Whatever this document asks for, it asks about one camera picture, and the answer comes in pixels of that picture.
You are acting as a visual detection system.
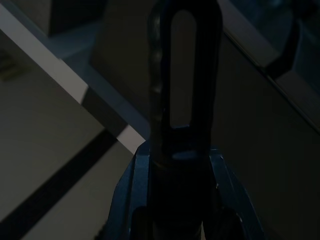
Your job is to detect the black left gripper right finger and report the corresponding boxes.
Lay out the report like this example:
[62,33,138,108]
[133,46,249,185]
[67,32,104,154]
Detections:
[209,148,261,240]

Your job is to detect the white baseboard strip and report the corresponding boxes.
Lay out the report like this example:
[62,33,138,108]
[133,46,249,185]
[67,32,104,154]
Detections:
[0,3,146,155]

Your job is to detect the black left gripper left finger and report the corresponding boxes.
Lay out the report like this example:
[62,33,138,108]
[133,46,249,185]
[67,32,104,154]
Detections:
[96,144,152,240]

